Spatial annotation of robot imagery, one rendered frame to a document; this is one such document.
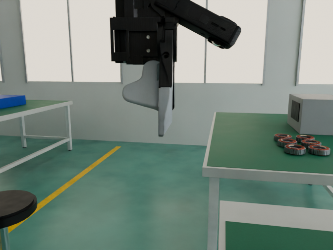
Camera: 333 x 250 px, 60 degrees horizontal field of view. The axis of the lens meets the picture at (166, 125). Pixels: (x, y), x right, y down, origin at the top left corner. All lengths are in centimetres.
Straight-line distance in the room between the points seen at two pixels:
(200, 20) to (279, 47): 423
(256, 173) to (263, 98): 318
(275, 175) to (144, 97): 119
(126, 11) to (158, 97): 12
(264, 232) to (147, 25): 74
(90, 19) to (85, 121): 167
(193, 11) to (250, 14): 421
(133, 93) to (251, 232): 70
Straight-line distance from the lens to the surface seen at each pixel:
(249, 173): 146
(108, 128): 500
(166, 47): 34
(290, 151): 177
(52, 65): 533
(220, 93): 453
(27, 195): 175
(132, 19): 37
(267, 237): 94
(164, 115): 33
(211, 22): 38
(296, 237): 97
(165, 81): 33
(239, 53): 452
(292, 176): 149
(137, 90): 34
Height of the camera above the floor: 123
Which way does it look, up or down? 11 degrees down
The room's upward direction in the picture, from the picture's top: straight up
